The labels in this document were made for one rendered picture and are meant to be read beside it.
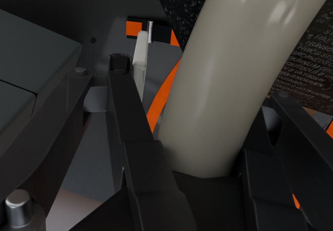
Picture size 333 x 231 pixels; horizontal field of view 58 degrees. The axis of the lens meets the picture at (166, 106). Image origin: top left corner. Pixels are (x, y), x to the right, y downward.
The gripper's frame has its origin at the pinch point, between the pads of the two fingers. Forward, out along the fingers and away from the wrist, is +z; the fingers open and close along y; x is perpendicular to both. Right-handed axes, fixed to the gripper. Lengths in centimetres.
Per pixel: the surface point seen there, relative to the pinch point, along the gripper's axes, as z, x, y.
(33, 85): 48, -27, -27
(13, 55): 58, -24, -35
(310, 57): 14.3, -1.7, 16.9
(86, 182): 83, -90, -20
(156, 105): 81, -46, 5
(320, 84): 17.3, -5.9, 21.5
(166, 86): 81, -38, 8
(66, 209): 85, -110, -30
